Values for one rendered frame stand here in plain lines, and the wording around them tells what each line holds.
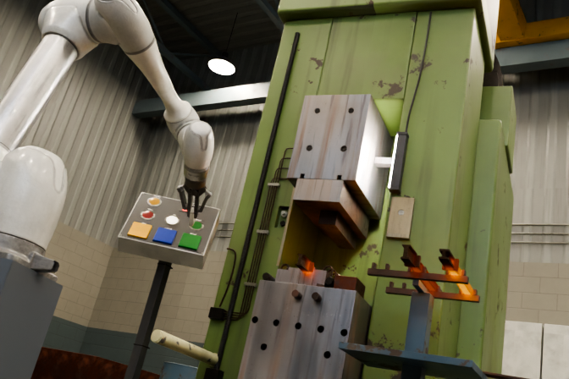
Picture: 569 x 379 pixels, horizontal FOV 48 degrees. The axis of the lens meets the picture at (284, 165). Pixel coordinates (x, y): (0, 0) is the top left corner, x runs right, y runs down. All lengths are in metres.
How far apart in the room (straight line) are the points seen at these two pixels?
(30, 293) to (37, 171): 0.26
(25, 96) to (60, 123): 10.00
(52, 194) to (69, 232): 10.31
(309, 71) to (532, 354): 5.15
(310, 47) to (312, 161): 0.72
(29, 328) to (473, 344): 1.88
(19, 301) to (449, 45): 2.11
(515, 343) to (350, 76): 5.13
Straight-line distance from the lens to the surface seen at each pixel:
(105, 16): 1.83
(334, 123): 2.66
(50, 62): 1.82
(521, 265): 8.51
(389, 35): 3.03
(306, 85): 3.00
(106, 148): 12.35
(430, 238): 2.50
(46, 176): 1.48
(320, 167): 2.58
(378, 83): 2.88
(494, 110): 3.50
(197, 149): 2.14
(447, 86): 2.80
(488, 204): 3.00
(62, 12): 1.91
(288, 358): 2.31
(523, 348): 7.56
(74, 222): 11.85
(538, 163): 9.00
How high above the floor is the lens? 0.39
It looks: 23 degrees up
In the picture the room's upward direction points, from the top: 13 degrees clockwise
